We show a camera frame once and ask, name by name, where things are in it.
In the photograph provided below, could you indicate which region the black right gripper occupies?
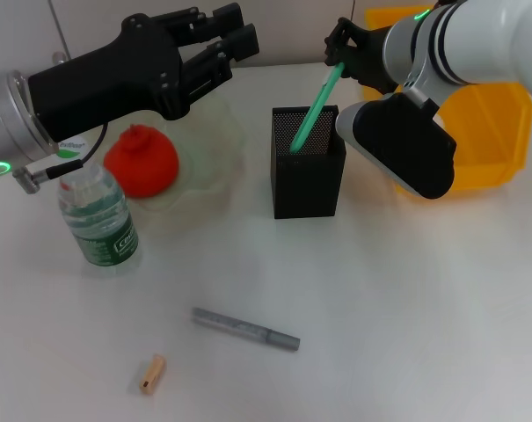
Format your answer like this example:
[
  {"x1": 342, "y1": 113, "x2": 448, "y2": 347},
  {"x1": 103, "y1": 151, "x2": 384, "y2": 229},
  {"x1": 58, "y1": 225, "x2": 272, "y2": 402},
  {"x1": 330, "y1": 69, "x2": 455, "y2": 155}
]
[{"x1": 181, "y1": 17, "x2": 403, "y2": 105}]

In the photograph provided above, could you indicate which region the yellow plastic bin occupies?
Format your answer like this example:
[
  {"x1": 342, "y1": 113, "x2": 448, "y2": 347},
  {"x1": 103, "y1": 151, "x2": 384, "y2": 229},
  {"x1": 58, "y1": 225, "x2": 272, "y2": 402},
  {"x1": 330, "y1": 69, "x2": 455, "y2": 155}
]
[{"x1": 364, "y1": 6, "x2": 532, "y2": 197}]

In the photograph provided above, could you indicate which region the red-orange fruit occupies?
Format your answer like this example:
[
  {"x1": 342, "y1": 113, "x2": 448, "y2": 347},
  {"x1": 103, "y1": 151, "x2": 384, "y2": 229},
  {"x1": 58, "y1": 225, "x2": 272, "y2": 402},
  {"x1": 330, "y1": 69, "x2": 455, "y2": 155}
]
[{"x1": 103, "y1": 124, "x2": 180, "y2": 200}]

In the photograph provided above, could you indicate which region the small tan cylinder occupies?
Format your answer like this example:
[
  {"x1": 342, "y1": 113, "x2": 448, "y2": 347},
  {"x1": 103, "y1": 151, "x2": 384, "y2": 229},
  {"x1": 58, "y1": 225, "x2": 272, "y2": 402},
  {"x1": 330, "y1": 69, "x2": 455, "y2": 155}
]
[{"x1": 138, "y1": 353, "x2": 167, "y2": 395}]

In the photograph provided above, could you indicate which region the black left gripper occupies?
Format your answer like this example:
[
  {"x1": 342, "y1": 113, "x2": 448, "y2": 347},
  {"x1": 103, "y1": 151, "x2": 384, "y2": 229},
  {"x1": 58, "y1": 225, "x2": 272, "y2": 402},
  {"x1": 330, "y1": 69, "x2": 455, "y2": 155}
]
[{"x1": 27, "y1": 3, "x2": 244, "y2": 142}]

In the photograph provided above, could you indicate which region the green pen white tip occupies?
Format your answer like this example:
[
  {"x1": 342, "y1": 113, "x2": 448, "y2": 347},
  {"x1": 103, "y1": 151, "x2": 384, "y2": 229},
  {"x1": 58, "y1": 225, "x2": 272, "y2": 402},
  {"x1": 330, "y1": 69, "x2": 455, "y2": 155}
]
[{"x1": 289, "y1": 62, "x2": 346, "y2": 154}]

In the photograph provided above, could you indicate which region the grey marker pen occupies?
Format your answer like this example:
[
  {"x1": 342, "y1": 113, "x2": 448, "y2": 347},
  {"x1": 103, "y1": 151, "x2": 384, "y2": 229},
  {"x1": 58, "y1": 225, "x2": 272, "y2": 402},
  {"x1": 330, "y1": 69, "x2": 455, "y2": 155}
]
[{"x1": 190, "y1": 306, "x2": 302, "y2": 353}]

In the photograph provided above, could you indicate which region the black mesh pen holder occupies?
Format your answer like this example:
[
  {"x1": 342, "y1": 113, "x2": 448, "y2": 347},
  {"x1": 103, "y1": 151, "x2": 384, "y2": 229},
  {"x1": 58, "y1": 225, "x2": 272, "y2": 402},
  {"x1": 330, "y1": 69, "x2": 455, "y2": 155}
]
[{"x1": 267, "y1": 104, "x2": 348, "y2": 220}]

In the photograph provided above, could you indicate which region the clear water bottle green label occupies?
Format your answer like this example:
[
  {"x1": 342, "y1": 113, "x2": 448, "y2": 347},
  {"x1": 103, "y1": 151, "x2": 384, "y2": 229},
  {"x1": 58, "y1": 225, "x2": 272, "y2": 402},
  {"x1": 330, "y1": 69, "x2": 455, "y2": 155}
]
[{"x1": 54, "y1": 138, "x2": 142, "y2": 278}]

